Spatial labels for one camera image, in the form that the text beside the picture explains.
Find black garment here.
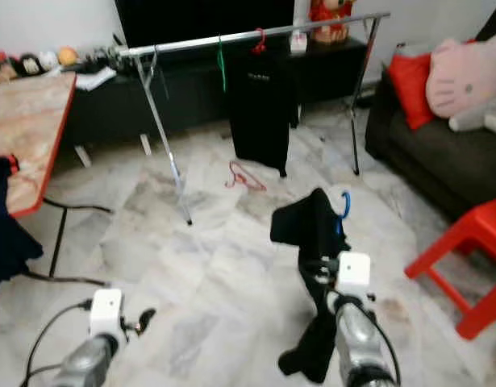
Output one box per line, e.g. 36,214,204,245
270,187,353,385

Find blue plastic clothes hanger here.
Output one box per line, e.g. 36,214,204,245
332,190,352,236

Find green plastic clothes hanger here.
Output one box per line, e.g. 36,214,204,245
215,34,229,94

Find navy blue garment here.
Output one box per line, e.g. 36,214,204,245
0,156,45,291

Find red plastic stool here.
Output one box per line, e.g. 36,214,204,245
405,196,496,341

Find dark brown fabric sofa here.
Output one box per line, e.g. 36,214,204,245
365,4,496,223

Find black printed t-shirt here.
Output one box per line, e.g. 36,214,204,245
227,44,298,178

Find black low tv cabinet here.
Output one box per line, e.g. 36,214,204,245
66,36,369,166

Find marble top folding table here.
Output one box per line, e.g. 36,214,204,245
0,73,113,285

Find white tissue box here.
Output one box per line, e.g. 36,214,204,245
290,31,309,55

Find pink cat face cushion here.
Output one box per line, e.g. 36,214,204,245
425,36,496,120

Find white paper stack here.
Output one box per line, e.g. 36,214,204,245
74,67,117,91

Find silver metal clothes rack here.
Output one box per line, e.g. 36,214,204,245
115,11,392,227

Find red laughing buddha figurine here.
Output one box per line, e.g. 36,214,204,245
308,0,357,44

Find black remote control caddy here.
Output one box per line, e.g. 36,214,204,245
78,47,137,75

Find orange round toy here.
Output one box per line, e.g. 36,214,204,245
57,47,77,67

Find white round toy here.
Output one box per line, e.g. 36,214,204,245
38,50,58,72

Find black round toy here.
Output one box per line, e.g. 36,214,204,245
15,53,40,77

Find black flat screen television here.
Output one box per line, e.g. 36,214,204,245
115,0,295,48

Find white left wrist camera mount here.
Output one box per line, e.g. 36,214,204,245
90,289,124,335

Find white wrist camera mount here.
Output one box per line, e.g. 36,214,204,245
90,289,124,335
336,252,372,293

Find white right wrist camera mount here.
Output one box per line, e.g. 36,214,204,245
336,252,372,293

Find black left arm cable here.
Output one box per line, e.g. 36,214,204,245
20,300,94,387

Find black wire clothes hanger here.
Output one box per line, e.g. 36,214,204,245
149,47,172,102

